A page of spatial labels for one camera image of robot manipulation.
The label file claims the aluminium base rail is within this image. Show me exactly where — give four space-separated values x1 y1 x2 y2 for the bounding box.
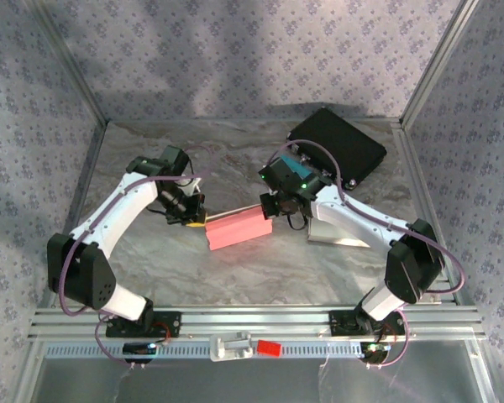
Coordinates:
27 305 486 340

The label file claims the white paper box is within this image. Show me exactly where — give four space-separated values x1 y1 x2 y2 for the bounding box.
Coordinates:
306 217 371 249

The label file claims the slotted grey cable duct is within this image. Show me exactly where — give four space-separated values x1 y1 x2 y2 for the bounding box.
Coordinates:
45 339 362 358

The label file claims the aluminium side rail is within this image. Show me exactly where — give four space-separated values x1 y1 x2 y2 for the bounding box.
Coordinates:
392 121 463 306
39 121 110 311

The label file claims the white plastic bracket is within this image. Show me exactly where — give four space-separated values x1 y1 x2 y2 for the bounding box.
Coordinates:
208 331 254 363

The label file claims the aluminium frame post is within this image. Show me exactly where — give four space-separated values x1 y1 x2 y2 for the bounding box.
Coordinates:
24 0 111 126
397 0 482 129

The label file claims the black electronics module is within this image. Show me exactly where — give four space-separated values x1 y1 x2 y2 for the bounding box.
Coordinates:
123 342 159 364

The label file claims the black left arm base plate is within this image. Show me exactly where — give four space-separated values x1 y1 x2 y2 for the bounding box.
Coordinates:
105 310 182 339

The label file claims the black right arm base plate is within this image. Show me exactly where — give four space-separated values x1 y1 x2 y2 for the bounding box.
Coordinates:
328 309 407 337

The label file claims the round black electronics board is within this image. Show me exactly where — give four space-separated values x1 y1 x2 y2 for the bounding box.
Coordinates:
359 340 391 365

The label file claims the red plastic block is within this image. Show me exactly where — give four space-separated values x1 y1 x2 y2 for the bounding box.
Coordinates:
255 340 283 359

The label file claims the black hard case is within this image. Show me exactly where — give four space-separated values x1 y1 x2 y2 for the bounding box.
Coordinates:
286 107 388 192

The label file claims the grey metal sheet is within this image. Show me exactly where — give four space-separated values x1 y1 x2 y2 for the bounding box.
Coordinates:
33 356 488 403

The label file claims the pink paper box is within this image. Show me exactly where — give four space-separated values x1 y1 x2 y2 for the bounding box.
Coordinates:
204 204 274 252

